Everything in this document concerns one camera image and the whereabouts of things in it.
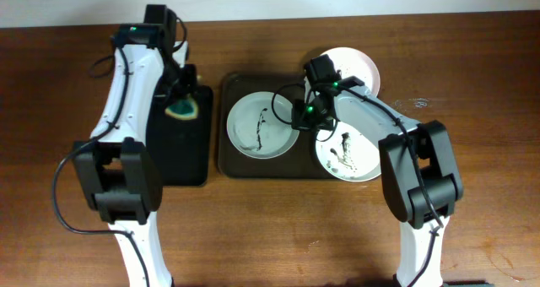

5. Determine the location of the green yellow sponge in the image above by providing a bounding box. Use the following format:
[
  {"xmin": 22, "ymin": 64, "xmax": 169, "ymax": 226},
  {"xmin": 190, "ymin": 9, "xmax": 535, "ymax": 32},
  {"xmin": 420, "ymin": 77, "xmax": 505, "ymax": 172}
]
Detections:
[{"xmin": 165, "ymin": 99, "xmax": 199, "ymax": 121}]

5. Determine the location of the left black cable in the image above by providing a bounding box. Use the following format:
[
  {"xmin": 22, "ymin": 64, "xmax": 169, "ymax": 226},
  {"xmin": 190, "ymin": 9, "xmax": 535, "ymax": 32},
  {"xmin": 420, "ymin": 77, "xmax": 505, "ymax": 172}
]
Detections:
[{"xmin": 51, "ymin": 19, "xmax": 189, "ymax": 287}]

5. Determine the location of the dark brown large tray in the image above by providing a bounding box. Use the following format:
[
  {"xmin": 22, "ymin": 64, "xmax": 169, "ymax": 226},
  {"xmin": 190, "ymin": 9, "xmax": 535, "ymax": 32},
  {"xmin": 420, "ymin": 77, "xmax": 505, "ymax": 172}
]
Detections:
[{"xmin": 218, "ymin": 73, "xmax": 336, "ymax": 179}]

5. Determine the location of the white plate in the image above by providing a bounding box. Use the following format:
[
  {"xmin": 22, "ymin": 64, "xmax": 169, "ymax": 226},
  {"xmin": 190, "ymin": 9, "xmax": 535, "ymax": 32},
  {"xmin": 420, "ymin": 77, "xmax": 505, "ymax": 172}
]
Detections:
[
  {"xmin": 315, "ymin": 122, "xmax": 381, "ymax": 182},
  {"xmin": 226, "ymin": 91, "xmax": 300, "ymax": 160},
  {"xmin": 320, "ymin": 47, "xmax": 381, "ymax": 97}
]

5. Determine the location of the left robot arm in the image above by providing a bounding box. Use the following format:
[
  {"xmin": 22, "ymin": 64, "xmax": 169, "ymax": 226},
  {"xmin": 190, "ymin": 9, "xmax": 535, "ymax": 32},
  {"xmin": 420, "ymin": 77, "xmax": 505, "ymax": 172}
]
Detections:
[{"xmin": 72, "ymin": 4, "xmax": 197, "ymax": 286}]

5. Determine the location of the black small tray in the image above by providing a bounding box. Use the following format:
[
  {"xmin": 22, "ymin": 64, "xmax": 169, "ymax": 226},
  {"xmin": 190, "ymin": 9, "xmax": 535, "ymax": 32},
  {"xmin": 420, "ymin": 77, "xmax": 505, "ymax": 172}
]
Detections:
[{"xmin": 146, "ymin": 85, "xmax": 213, "ymax": 187}]

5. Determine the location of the white plate top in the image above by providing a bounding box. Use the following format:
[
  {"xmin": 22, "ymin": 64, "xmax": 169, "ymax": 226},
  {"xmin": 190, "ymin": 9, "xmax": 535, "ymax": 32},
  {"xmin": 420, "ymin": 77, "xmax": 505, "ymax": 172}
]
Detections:
[{"xmin": 320, "ymin": 47, "xmax": 381, "ymax": 97}]

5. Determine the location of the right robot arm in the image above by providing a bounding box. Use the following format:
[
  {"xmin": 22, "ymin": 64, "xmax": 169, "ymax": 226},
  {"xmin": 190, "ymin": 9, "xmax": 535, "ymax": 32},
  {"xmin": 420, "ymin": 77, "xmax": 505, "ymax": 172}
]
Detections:
[{"xmin": 292, "ymin": 55, "xmax": 464, "ymax": 286}]

